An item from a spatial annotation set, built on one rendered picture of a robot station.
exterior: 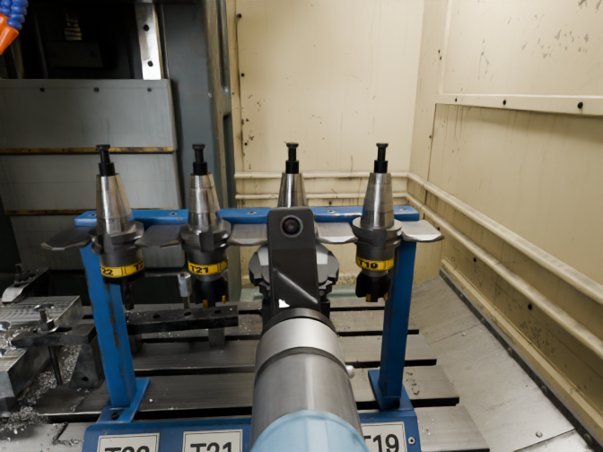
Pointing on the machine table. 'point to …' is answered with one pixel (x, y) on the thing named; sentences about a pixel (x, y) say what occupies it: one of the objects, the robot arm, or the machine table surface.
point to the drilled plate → (34, 359)
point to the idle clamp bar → (219, 318)
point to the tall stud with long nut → (185, 288)
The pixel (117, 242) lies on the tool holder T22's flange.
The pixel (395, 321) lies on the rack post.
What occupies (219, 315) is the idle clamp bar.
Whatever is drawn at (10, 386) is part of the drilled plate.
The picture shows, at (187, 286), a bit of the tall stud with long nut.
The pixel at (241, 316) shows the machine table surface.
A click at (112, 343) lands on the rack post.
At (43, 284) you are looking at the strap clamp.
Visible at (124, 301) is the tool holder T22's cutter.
